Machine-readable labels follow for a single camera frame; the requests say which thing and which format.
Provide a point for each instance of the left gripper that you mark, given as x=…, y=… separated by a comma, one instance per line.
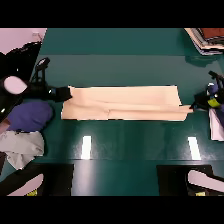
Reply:
x=61, y=94

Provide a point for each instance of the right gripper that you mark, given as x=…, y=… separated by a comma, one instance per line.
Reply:
x=201, y=101

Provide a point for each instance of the beige garment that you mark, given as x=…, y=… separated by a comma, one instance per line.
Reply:
x=123, y=103

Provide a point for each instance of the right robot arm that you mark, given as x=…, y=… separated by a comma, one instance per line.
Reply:
x=200, y=183

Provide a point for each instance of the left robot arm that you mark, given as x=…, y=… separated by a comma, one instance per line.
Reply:
x=13, y=70

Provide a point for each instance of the white garment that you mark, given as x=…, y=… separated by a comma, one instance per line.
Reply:
x=216, y=128

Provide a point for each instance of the purple garment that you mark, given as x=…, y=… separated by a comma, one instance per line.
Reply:
x=30, y=116

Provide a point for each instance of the grey garment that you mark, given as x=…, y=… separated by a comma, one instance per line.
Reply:
x=21, y=146

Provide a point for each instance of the brown garment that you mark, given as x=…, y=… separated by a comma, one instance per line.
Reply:
x=213, y=33

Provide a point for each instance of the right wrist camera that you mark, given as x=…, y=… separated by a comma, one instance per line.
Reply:
x=216, y=77

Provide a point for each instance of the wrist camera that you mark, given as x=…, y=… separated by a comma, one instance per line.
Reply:
x=41, y=64
x=216, y=77

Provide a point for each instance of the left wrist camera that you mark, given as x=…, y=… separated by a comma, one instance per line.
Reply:
x=41, y=64

